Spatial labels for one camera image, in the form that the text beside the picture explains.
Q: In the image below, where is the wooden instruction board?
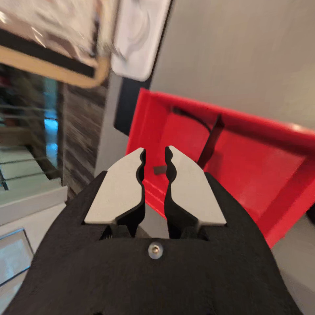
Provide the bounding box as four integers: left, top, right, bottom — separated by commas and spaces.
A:
0, 0, 111, 88

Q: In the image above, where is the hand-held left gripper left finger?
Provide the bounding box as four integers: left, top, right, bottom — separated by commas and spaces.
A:
84, 147, 146, 238

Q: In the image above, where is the black hub cable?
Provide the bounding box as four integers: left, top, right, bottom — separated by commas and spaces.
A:
171, 106, 212, 134

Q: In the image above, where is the black bin divider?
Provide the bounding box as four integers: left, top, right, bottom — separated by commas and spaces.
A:
197, 114, 225, 169

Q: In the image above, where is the red plastic bin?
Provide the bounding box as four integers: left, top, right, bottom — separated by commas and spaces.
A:
126, 88, 315, 248

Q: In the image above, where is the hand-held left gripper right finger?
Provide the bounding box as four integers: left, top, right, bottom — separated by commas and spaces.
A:
164, 145, 227, 239

